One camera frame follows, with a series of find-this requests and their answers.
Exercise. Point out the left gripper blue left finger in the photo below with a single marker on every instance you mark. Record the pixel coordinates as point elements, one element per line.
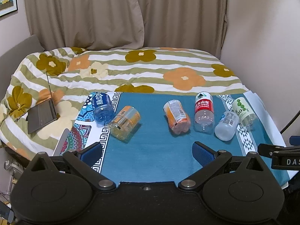
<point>91,154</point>

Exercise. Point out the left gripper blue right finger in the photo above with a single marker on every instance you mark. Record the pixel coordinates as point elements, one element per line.
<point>203,154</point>

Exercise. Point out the orange label cut bottle cup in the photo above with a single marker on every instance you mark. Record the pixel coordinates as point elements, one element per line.
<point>178,120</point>

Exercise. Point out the red label clear bottle cup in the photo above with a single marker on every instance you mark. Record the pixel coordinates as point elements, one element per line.
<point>204,118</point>

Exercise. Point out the white frosted bottle cup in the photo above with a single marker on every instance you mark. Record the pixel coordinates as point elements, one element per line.
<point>226,128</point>

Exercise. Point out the yellow orange label bottle cup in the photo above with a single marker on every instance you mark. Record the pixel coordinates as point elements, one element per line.
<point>124,122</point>

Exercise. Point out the blue label bottle cup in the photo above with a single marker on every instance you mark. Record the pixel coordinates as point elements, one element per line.
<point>103,110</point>

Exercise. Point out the green dot label bottle cup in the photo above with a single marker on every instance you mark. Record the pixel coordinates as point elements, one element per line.
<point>244,111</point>

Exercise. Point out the teal patterned table cloth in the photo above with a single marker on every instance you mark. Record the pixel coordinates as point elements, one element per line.
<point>153,153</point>

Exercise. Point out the grey open laptop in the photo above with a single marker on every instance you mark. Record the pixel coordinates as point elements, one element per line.
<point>42,114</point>

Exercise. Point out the floral striped bed quilt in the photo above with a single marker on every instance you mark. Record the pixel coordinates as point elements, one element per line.
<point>70,75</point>

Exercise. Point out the grey headboard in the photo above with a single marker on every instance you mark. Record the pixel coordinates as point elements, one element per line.
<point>13,57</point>

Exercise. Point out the beige curtain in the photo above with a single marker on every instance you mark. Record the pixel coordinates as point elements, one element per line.
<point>132,24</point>

